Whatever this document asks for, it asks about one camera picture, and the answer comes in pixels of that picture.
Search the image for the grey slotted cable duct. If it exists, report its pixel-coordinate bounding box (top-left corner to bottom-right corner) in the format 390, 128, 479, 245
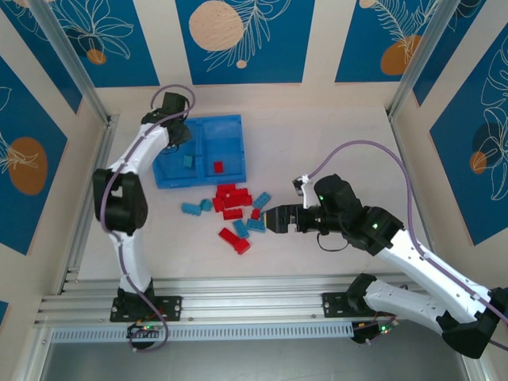
50, 320, 355, 345

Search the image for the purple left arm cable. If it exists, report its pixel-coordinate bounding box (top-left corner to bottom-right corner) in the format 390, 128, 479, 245
101, 84, 197, 353

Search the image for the aluminium side rail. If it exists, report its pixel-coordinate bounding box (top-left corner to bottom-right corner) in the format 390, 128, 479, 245
57, 114, 120, 297
388, 114, 437, 247

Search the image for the wide aluminium base rail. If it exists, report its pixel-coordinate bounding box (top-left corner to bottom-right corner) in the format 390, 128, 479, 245
34, 276, 501, 327

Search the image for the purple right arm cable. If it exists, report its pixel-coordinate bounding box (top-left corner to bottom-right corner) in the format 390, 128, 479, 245
308, 140, 508, 352

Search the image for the small circuit board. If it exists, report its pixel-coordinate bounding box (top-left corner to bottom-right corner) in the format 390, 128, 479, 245
126, 323, 164, 339
352, 319, 400, 346

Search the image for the thin black right gripper cable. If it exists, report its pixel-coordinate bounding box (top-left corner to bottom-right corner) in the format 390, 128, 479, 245
316, 231, 351, 254

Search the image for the blue two-compartment plastic bin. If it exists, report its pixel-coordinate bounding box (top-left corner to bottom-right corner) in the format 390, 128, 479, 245
152, 114, 248, 191

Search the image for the aluminium frame post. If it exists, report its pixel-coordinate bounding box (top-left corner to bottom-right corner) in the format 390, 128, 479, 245
29, 0, 110, 124
387, 0, 464, 120

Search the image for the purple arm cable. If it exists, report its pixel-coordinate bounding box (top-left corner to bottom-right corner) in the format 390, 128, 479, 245
308, 140, 508, 352
101, 84, 197, 353

